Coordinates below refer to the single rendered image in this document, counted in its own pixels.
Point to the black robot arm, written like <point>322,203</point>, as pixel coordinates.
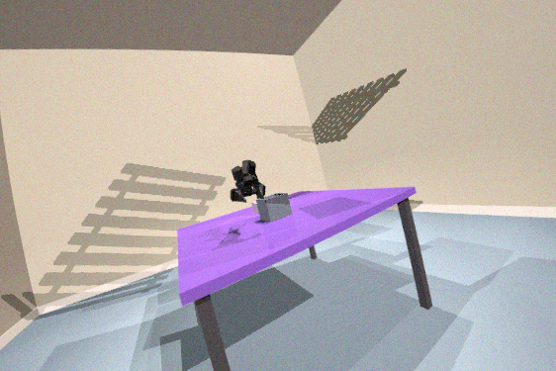
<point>246,174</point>

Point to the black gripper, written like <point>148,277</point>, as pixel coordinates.
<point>238,194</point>

